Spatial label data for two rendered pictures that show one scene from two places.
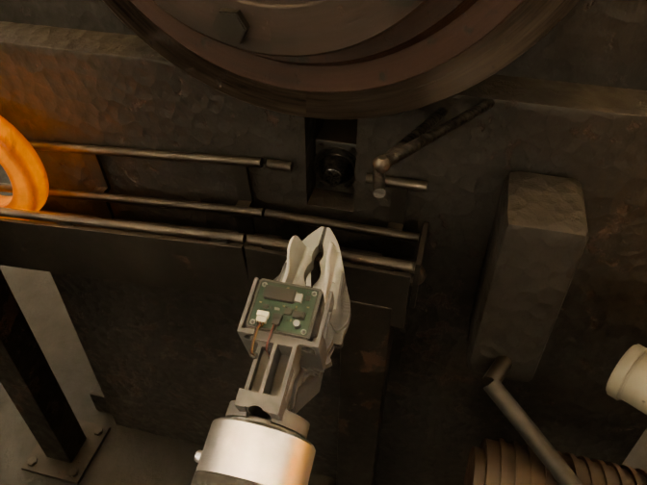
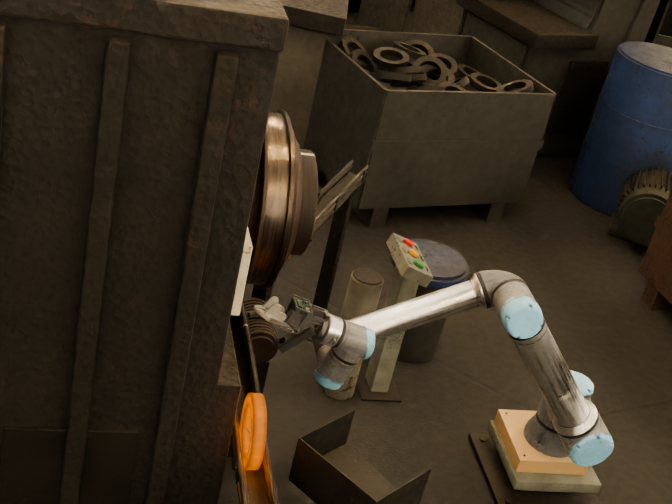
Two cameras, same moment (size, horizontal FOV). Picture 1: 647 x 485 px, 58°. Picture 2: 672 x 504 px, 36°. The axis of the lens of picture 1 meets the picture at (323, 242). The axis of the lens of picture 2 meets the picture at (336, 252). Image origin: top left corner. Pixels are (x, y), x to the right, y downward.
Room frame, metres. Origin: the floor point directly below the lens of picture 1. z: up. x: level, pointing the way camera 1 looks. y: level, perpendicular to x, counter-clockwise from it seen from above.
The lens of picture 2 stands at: (1.59, 2.15, 2.32)
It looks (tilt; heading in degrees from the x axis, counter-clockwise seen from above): 29 degrees down; 238
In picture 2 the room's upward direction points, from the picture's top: 14 degrees clockwise
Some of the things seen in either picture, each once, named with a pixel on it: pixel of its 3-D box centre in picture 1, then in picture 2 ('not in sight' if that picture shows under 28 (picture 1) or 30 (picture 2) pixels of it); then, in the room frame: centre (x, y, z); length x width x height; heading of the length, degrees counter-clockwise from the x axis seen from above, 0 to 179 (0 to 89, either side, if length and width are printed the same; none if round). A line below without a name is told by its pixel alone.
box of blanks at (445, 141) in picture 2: not in sight; (416, 123); (-1.34, -2.05, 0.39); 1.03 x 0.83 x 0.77; 1
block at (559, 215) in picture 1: (520, 280); not in sight; (0.47, -0.22, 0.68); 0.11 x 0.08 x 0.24; 166
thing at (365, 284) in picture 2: not in sight; (352, 335); (-0.20, -0.47, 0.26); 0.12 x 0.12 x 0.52
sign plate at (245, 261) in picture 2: not in sight; (235, 250); (0.70, 0.31, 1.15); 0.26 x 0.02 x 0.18; 76
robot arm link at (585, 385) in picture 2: not in sight; (566, 399); (-0.71, 0.14, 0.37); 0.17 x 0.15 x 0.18; 75
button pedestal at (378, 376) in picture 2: not in sight; (394, 320); (-0.37, -0.47, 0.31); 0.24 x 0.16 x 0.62; 76
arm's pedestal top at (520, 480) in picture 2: not in sight; (542, 455); (-0.72, 0.12, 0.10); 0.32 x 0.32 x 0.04; 74
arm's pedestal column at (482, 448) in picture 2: not in sight; (537, 468); (-0.72, 0.12, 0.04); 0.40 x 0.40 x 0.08; 74
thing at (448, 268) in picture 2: not in sight; (417, 302); (-0.63, -0.70, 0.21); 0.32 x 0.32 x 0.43
